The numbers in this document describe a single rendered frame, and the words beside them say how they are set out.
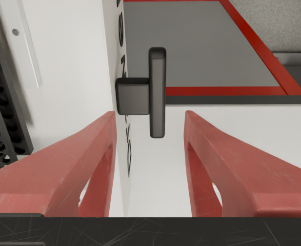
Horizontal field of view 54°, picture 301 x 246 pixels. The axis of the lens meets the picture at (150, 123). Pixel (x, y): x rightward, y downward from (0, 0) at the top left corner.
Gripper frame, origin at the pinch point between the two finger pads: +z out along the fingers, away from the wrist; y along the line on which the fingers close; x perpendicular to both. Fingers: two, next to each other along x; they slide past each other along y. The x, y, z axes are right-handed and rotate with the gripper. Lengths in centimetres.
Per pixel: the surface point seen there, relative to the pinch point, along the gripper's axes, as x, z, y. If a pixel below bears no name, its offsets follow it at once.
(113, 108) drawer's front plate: 3.4, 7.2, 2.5
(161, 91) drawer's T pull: 2.7, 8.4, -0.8
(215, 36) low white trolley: 15, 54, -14
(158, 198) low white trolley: 32.0, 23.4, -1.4
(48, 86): 6.5, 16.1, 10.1
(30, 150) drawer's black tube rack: 12.1, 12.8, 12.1
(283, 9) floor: 21, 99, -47
